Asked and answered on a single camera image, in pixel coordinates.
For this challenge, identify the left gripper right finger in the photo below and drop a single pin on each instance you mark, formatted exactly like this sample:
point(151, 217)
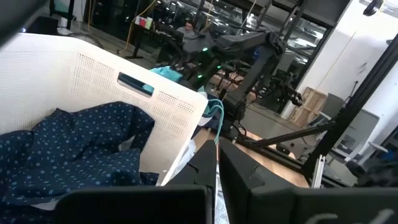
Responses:
point(242, 180)

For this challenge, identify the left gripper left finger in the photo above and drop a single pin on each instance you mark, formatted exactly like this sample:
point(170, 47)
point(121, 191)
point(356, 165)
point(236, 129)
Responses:
point(199, 174)

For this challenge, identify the navy dotted cloth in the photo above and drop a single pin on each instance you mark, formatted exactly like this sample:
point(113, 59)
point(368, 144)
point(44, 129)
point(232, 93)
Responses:
point(77, 149)

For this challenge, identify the black background robot arm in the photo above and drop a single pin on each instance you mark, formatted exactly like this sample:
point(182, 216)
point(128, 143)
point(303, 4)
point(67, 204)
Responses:
point(280, 88)

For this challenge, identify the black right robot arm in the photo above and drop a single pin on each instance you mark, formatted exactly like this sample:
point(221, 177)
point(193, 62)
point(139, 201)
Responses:
point(248, 40)

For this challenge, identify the turquoise cloth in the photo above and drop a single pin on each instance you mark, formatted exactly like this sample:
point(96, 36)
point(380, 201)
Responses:
point(169, 74)

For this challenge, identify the person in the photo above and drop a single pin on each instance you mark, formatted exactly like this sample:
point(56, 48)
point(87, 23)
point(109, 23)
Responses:
point(188, 31)

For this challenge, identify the red and green boxes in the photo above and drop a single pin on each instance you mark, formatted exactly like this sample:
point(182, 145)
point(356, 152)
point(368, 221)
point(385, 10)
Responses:
point(143, 21)

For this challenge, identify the wooden crate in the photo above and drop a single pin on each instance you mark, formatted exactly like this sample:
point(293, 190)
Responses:
point(308, 107)

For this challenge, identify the white perforated plastic basket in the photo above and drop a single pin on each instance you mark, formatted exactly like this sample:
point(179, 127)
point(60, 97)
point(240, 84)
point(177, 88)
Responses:
point(46, 77)

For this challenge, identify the black ceiling lamp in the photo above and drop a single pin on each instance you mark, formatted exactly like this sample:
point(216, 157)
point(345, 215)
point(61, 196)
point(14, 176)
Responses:
point(373, 7)

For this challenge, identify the black aluminium frame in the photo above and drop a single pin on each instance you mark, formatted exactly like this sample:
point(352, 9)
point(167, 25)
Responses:
point(357, 102)

